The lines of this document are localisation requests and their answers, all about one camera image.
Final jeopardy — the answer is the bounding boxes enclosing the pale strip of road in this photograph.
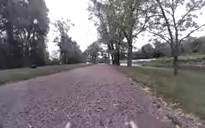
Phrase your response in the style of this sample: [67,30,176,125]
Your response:
[119,58,158,67]

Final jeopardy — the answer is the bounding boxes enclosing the robot's own part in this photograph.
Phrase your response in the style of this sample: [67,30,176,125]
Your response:
[129,120,138,128]
[64,121,72,128]

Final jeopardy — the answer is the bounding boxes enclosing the wood of dark trees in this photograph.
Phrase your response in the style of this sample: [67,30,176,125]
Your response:
[0,0,51,71]

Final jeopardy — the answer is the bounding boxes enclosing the distant row of trees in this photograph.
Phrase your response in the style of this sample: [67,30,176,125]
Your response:
[133,33,205,59]

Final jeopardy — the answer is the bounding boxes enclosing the group of large leafy trees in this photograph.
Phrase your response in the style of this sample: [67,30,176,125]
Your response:
[88,0,151,67]

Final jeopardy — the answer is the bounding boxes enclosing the distant trees at path end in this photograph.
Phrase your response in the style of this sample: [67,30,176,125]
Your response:
[83,40,108,65]

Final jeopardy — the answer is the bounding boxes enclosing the slender bare-branched tree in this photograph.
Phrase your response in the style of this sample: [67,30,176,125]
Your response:
[146,0,205,76]

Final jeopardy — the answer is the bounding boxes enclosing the clump of dark trees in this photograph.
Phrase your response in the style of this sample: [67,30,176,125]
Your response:
[53,18,88,65]

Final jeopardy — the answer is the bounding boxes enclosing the grass verge with dark trees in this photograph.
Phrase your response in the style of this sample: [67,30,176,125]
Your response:
[0,63,93,89]

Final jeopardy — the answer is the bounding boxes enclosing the grey-purple gravel path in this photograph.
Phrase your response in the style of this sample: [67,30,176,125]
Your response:
[0,63,205,128]

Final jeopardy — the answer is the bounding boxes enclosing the grass verge with slender tree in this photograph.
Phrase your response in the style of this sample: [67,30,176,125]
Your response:
[118,53,205,123]

